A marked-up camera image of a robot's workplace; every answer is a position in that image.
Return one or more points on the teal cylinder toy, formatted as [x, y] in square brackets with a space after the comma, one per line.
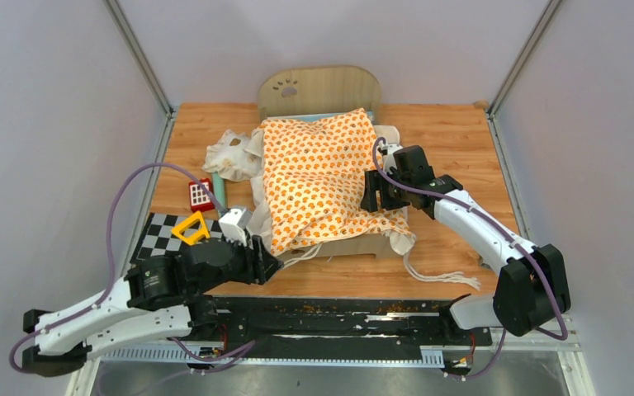
[219, 193]

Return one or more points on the black white checkerboard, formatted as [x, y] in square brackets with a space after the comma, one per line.
[156, 240]

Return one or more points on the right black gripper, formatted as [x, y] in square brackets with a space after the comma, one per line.
[375, 181]

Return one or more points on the wooden pet bed frame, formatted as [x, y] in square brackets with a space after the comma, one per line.
[311, 94]

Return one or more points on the white rope tie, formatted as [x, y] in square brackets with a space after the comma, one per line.
[439, 274]

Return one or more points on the white duck pillow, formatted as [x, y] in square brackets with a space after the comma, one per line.
[236, 157]

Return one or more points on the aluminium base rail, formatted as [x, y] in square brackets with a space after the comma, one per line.
[289, 329]

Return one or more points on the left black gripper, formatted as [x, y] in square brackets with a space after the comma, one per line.
[261, 263]

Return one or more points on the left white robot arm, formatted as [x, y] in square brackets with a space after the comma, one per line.
[164, 296]

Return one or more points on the yellow duck print blanket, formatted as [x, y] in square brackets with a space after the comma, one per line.
[313, 182]

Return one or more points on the red window toy block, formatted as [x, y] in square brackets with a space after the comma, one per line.
[199, 200]

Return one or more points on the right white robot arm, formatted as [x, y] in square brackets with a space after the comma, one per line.
[532, 287]

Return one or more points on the yellow plastic block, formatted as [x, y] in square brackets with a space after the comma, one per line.
[192, 230]

